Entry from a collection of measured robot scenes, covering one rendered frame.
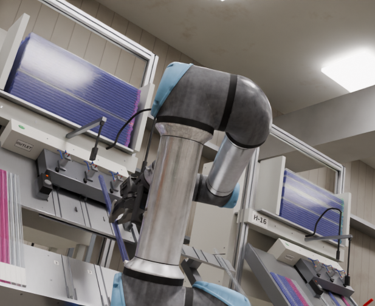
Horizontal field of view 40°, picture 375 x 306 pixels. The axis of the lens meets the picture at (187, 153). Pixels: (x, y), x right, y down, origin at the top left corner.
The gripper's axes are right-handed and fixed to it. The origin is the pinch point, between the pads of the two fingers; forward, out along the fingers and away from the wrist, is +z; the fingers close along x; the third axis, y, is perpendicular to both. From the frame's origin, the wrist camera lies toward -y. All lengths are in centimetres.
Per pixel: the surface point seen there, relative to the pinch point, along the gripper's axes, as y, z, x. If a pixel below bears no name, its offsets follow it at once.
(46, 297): -28.2, 3.6, 19.6
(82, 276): -15.7, 8.6, 6.1
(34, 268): -17.4, 8.1, 21.0
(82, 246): 27, 48, -18
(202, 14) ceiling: 404, 68, -186
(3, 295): -28.9, 6.0, 29.5
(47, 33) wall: 383, 171, -53
